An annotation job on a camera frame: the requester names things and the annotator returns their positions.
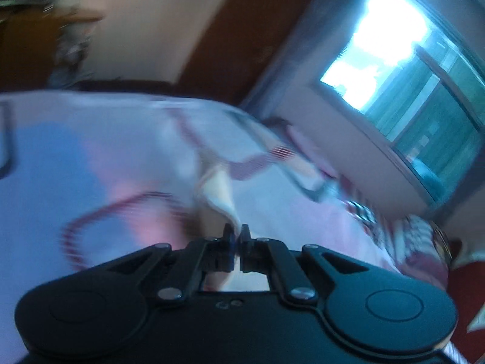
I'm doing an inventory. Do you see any wooden bedside cabinet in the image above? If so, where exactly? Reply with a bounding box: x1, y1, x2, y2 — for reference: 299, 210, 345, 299
0, 3, 104, 89

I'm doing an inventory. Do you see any red printed cloth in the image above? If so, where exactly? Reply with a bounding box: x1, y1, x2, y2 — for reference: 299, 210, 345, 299
447, 235, 485, 364

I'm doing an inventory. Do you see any grey curtain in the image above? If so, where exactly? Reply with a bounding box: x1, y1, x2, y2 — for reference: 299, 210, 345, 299
239, 0, 343, 111

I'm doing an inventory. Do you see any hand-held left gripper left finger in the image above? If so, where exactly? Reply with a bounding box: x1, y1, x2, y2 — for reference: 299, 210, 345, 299
72, 224, 237, 306

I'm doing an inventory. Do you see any striped pillow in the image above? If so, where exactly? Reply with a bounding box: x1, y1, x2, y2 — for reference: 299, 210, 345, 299
379, 214, 452, 278

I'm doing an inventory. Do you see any striped garment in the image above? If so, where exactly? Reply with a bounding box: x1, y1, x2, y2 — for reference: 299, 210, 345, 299
342, 193, 384, 236

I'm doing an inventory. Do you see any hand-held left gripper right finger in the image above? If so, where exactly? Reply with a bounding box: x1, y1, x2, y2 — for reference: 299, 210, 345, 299
239, 225, 383, 306

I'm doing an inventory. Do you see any brown wooden door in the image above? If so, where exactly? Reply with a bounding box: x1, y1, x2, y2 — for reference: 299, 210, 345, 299
177, 0, 327, 104

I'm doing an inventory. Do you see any window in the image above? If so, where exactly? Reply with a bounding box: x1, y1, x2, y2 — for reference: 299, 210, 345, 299
318, 0, 485, 207

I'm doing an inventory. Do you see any cream knitted garment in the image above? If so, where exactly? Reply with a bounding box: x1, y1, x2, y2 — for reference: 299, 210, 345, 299
195, 164, 244, 238

